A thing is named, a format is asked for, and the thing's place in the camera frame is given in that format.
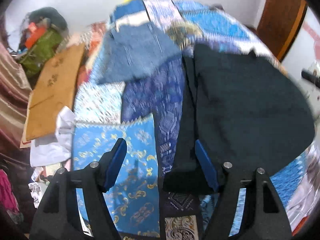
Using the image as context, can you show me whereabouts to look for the green storage bag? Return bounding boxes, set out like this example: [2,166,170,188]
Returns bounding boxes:
[18,29,63,78]

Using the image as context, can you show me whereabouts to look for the grey plush toy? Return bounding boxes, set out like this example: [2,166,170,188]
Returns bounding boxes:
[28,7,67,30]

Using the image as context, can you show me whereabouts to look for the striped pink curtain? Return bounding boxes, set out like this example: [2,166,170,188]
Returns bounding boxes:
[1,15,31,163]

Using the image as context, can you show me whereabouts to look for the wooden wardrobe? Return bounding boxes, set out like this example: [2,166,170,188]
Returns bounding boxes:
[257,0,308,61]

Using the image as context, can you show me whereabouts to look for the wooden lap desk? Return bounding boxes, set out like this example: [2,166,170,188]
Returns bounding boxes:
[25,43,85,141]

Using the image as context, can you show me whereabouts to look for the black pants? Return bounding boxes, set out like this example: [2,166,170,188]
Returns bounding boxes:
[163,43,315,194]

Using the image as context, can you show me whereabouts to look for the patchwork bed sheet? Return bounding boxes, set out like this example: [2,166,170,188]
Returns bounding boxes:
[72,0,319,239]

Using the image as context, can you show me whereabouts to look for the folded blue jeans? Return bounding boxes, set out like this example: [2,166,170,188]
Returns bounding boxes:
[97,22,181,85]

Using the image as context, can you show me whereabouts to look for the white cloth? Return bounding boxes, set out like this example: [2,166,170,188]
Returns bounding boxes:
[30,106,75,167]

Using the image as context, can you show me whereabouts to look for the orange box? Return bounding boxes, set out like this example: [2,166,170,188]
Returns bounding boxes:
[24,22,47,49]

